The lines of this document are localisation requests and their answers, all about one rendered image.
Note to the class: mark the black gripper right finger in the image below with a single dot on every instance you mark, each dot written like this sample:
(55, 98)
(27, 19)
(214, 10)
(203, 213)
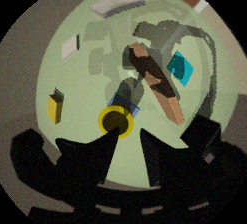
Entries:
(161, 159)

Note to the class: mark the yellow rectangular block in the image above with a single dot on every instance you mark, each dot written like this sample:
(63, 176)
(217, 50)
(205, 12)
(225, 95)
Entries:
(54, 108)

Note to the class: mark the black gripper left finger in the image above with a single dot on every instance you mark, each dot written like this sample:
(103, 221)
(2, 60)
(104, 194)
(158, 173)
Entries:
(97, 154)

